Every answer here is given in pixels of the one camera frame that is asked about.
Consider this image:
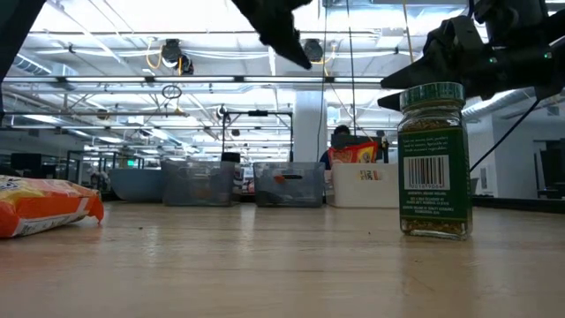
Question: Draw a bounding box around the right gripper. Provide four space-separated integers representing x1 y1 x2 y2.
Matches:
377 16 565 112

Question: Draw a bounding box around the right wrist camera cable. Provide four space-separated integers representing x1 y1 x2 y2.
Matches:
469 97 543 173

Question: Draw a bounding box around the black hanging cord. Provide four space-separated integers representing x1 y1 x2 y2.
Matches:
345 0 358 138

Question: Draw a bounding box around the person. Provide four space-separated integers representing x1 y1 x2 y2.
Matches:
320 125 352 171

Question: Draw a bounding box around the white plastic bin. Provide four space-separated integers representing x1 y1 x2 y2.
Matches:
328 163 401 208

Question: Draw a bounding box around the black metal frame rig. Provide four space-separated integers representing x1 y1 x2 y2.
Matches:
222 110 295 163

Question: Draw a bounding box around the yellow power cord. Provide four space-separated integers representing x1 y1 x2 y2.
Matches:
401 0 418 85

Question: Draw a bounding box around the grey translucent bin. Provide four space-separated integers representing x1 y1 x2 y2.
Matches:
252 161 327 208
161 159 237 208

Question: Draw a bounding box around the green lid spice jar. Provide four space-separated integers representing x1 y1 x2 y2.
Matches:
396 82 473 241

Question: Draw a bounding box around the orange ramen noodle packet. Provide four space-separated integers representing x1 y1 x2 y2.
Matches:
0 175 105 239

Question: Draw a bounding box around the red ramen noodle packet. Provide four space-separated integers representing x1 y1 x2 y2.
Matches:
327 140 380 167

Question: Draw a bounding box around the black ceiling cable reel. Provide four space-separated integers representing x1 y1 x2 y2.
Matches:
302 38 324 64
161 38 195 76

